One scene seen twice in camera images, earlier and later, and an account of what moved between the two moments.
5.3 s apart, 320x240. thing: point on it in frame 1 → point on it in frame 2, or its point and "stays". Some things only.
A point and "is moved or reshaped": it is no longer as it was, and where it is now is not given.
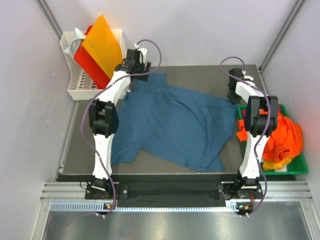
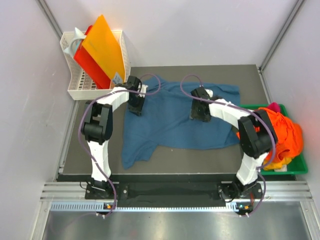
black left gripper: (143, 74) → (137, 110)
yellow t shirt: (268, 165) stays
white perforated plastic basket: (80, 87) stays
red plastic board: (93, 70) stays
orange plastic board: (103, 46) stays
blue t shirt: (186, 127) is moved or reshaped
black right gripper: (233, 100) → (194, 115)
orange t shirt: (285, 143) stays
